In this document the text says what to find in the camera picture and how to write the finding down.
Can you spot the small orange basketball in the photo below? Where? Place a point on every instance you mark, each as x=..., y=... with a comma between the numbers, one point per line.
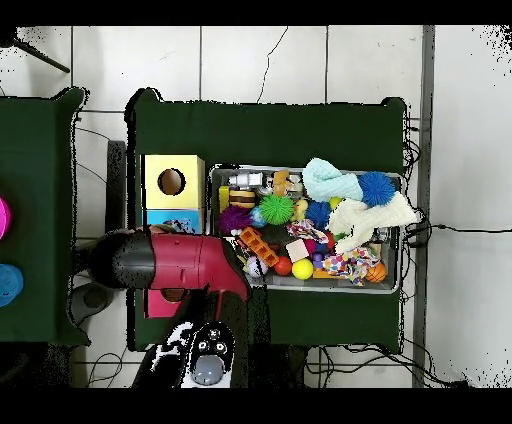
x=376, y=272

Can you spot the blue spiky rubber ball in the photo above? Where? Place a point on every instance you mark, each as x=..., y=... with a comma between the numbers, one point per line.
x=376, y=188

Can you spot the dark green side table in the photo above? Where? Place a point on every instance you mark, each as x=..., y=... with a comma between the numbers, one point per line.
x=40, y=160

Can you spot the colourful patterned cloth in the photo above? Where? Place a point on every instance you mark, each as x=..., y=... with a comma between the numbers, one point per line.
x=348, y=266

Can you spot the dark green table cloth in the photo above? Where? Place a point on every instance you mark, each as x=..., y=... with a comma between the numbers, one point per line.
x=260, y=132

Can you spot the clear plastic bottle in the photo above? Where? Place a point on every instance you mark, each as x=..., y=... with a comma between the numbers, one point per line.
x=178, y=226

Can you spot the cream knitted cloth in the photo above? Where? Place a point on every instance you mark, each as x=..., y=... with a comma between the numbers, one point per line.
x=372, y=220

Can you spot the shallow clear mesh bin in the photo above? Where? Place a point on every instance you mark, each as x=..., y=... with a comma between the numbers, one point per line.
x=340, y=288

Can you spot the light blue waffle cloth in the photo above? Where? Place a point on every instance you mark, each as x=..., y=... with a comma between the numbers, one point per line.
x=332, y=180

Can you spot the smooth orange ball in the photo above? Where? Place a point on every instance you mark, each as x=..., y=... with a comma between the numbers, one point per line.
x=282, y=266

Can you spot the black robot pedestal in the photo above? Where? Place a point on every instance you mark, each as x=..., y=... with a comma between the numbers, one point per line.
x=280, y=368

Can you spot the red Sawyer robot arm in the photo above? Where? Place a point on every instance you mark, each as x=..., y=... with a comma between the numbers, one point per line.
x=188, y=260

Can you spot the pink object on side table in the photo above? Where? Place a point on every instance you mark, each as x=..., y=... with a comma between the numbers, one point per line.
x=4, y=218

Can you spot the blue object on side table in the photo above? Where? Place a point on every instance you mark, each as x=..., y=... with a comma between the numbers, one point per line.
x=10, y=284

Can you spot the yellow tennis ball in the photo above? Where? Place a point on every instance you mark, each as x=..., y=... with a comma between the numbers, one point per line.
x=302, y=268

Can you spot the purple spiky rubber ball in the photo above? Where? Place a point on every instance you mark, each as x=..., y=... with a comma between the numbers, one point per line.
x=233, y=219

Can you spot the wooden box with three holes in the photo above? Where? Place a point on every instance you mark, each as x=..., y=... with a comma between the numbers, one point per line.
x=192, y=192

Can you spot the black tripod leg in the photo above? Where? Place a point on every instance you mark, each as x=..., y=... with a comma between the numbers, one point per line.
x=44, y=59

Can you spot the grey floor foot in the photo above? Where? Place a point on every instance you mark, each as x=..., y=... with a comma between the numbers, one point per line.
x=86, y=306

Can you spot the black floor beam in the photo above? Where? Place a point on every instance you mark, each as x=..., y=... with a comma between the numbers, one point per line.
x=116, y=184

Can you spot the green spiky rubber ball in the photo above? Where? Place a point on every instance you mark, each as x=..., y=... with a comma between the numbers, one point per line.
x=276, y=209

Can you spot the orange toy building brick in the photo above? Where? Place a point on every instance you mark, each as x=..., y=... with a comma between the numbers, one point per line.
x=259, y=246

